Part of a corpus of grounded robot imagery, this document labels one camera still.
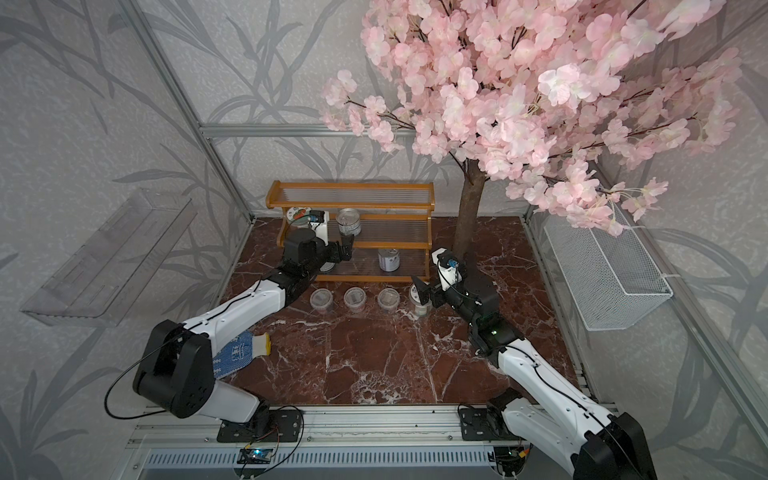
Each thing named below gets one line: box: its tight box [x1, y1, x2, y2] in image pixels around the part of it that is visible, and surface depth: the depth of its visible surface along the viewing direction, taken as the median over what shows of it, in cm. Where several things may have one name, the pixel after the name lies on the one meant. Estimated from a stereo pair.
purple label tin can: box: [378, 248, 401, 272], surface depth 100 cm
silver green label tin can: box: [336, 207, 362, 236], surface depth 94 cm
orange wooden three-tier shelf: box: [266, 180, 436, 282], surface depth 107 cm
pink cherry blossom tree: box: [322, 0, 741, 258], surface depth 48 cm
